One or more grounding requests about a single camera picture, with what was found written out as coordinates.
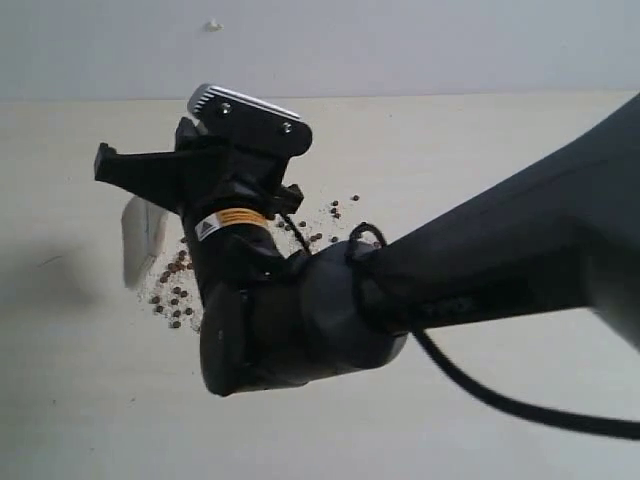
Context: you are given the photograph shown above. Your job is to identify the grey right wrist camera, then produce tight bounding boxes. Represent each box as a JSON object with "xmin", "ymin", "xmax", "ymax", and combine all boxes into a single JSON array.
[{"xmin": 187, "ymin": 84, "xmax": 313, "ymax": 159}]

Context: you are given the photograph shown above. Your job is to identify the wooden paint brush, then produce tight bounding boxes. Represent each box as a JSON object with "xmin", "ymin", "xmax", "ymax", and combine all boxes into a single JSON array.
[{"xmin": 121, "ymin": 196, "xmax": 168, "ymax": 290}]

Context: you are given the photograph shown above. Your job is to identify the red beans and white grains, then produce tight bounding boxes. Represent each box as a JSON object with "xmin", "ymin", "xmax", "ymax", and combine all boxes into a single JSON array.
[{"xmin": 138, "ymin": 194, "xmax": 362, "ymax": 333}]

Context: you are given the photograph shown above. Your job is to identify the small white wall blob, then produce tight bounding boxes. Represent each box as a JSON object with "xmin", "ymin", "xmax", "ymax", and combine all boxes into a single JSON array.
[{"xmin": 203, "ymin": 19, "xmax": 224, "ymax": 32}]

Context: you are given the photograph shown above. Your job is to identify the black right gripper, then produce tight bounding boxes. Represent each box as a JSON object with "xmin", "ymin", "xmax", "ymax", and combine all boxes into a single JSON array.
[{"xmin": 94, "ymin": 117, "xmax": 304, "ymax": 250}]

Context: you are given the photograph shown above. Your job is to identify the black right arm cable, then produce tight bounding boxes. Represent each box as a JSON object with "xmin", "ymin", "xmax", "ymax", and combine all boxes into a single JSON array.
[{"xmin": 274, "ymin": 214, "xmax": 640, "ymax": 427}]

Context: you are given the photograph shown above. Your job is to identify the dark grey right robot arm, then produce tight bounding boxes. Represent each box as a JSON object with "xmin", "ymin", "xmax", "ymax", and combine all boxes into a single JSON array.
[{"xmin": 94, "ymin": 86, "xmax": 639, "ymax": 397}]

